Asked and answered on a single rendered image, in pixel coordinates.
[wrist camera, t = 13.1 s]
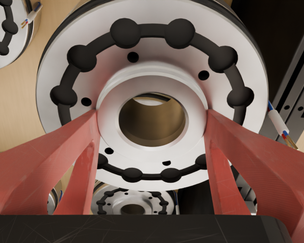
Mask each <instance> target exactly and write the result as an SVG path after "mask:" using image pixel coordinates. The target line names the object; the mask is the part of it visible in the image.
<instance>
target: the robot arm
mask: <svg viewBox="0 0 304 243"><path fill-rule="evenodd" d="M96 111H97V110H96V109H92V110H89V111H88V112H86V113H84V114H83V115H81V116H79V117H77V118H75V119H74V120H72V121H70V122H68V123H67V124H65V125H63V126H62V127H60V128H58V129H56V130H54V131H52V132H50V133H47V134H45V135H42V136H40V137H37V138H35V139H32V140H30V141H28V142H26V143H23V144H21V145H19V146H16V147H14V148H11V149H9V150H6V151H4V152H1V153H0V243H304V152H301V151H299V150H296V149H294V148H291V147H289V146H286V145H284V144H282V143H279V142H277V141H274V140H272V139H269V138H267V137H265V136H263V135H260V134H258V133H255V132H253V131H251V130H249V129H247V128H245V127H243V126H241V125H240V124H238V123H236V122H234V121H233V120H231V119H229V118H227V117H225V116H224V115H222V114H220V113H218V112H217V111H215V110H213V109H208V110H207V111H208V116H207V126H206V131H205V133H204V144H205V153H206V162H207V172H208V178H209V184H210V190H211V196H212V201H213V207H214V213H215V214H214V215H90V214H89V213H90V207H91V201H92V196H93V190H94V184H95V178H96V173H97V162H98V153H99V144H100V133H99V131H98V126H97V115H96ZM228 160H229V161H230V163H231V164H232V165H233V166H234V168H235V169H236V170H237V171H238V172H239V173H240V175H241V176H242V177H243V178H244V180H245V181H246V182H247V183H248V185H249V186H250V187H251V188H252V189H253V191H254V193H255V196H256V199H257V213H256V215H251V213H250V211H249V209H248V207H247V205H246V203H245V201H244V200H243V198H242V196H241V194H240V192H239V190H238V187H237V185H236V182H235V179H234V176H233V173H232V170H231V167H230V164H229V161H228ZM75 161H76V162H75ZM74 162H75V165H74V167H73V170H72V173H71V176H70V179H69V183H68V185H67V188H66V190H65V192H64V194H63V196H62V198H61V200H60V202H59V204H58V205H57V207H56V209H55V211H54V213H53V214H52V215H49V214H48V212H47V202H48V197H49V194H50V192H51V190H52V189H53V188H54V186H55V185H56V184H57V183H58V181H59V180H60V179H61V178H62V176H63V175H64V174H65V173H66V171H67V170H68V169H69V168H70V167H71V166H72V164H73V163H74Z"/></svg>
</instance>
